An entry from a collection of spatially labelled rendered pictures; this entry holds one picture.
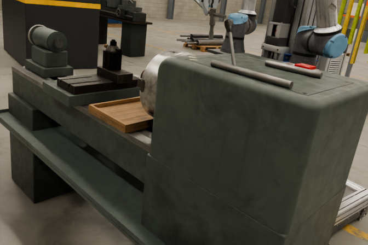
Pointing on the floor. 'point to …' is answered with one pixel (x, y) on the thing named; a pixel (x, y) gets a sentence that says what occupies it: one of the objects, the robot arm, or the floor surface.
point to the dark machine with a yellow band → (51, 14)
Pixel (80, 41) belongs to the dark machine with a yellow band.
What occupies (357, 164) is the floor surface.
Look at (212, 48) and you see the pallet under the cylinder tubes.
